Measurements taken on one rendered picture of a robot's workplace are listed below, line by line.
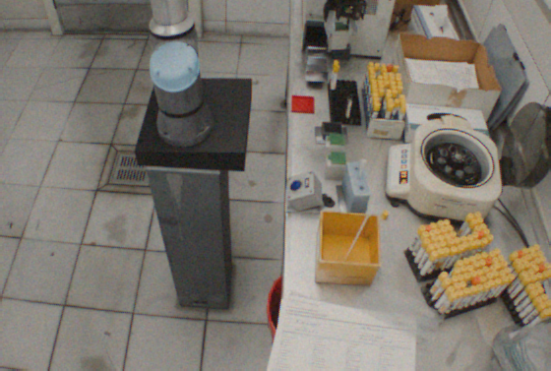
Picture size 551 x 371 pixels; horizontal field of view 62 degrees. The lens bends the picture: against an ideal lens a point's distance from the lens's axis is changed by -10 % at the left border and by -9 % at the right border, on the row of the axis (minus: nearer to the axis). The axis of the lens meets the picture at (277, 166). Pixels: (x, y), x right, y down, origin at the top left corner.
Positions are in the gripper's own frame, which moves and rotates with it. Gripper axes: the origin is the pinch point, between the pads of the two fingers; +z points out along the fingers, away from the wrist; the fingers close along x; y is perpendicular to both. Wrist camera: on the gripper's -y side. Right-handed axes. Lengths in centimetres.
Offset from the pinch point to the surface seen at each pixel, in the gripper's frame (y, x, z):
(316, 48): -12.8, -1.4, 15.5
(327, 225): 50, -15, 18
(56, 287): 7, -109, 110
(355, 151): 24.7, 0.9, 22.5
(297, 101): 3.5, -10.7, 22.2
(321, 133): 18.2, -7.5, 20.9
